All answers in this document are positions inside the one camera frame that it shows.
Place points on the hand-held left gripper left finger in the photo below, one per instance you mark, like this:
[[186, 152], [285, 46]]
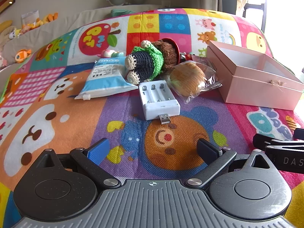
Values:
[[98, 150]]

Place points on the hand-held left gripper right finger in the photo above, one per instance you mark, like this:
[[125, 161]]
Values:
[[207, 152]]

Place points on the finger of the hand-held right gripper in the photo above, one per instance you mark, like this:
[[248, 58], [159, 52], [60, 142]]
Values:
[[268, 140], [299, 133]]

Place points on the pink cardboard box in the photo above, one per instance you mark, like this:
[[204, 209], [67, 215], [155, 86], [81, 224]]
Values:
[[251, 83]]

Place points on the blue and white pouch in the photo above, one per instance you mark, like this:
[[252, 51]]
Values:
[[104, 80]]

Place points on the white battery charger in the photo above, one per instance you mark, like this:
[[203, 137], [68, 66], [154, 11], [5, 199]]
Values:
[[156, 99]]

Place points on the bread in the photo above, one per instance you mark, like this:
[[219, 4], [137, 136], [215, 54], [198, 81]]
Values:
[[187, 78]]

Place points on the mint green toy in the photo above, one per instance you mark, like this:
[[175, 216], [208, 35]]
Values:
[[111, 54]]

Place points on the crocheted doll with green jacket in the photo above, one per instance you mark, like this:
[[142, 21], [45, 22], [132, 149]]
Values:
[[147, 61]]

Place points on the colourful cartoon play mat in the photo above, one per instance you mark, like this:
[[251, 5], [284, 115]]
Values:
[[71, 104]]

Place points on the small dark toy car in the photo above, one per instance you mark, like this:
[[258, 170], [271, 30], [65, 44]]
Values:
[[187, 57]]

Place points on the orange fish plush toy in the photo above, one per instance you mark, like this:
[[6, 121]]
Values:
[[22, 53]]

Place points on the green cloth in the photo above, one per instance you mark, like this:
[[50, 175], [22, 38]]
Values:
[[121, 13]]

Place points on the beige rabbit plush toy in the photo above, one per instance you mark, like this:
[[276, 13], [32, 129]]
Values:
[[7, 32]]

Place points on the white paper card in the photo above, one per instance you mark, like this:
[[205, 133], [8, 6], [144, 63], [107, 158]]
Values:
[[29, 16]]

